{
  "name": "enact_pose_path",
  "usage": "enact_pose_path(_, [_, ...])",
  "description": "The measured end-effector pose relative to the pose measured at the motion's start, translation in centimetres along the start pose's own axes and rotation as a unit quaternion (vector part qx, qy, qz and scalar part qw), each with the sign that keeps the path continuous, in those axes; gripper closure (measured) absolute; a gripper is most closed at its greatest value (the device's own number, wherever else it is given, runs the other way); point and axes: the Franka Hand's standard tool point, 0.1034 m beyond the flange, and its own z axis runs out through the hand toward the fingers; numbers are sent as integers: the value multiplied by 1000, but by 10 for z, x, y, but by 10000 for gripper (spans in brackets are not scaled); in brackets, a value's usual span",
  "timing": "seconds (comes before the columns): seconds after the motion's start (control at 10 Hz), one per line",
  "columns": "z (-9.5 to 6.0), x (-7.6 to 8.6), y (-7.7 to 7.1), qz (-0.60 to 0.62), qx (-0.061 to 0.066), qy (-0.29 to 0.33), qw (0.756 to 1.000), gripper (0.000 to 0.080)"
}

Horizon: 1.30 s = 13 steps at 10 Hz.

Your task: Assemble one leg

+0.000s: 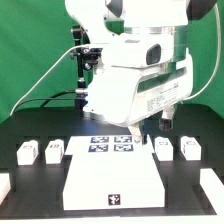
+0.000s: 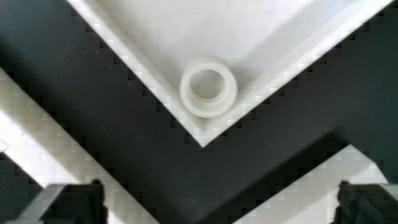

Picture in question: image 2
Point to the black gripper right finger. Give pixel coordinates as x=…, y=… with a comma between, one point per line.
x=366, y=204

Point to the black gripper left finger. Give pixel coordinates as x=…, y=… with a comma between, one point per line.
x=68, y=204

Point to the white square tabletop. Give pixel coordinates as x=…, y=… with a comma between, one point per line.
x=217, y=50

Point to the white obstacle fence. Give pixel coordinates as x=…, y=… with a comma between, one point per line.
x=52, y=158

